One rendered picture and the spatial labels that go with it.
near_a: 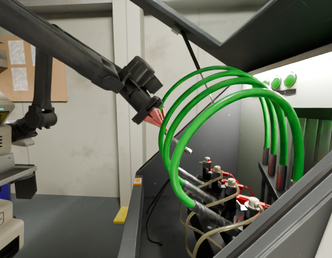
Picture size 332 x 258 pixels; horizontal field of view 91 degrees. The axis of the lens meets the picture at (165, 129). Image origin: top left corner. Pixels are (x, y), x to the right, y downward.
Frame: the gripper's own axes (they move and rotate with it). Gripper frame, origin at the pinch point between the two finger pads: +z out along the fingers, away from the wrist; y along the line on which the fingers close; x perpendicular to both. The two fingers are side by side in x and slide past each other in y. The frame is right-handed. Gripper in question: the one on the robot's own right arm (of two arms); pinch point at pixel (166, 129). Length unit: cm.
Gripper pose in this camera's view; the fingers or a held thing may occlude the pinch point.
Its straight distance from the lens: 51.1
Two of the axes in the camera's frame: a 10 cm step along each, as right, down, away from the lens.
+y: 7.0, -6.8, -2.1
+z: 6.9, 7.2, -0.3
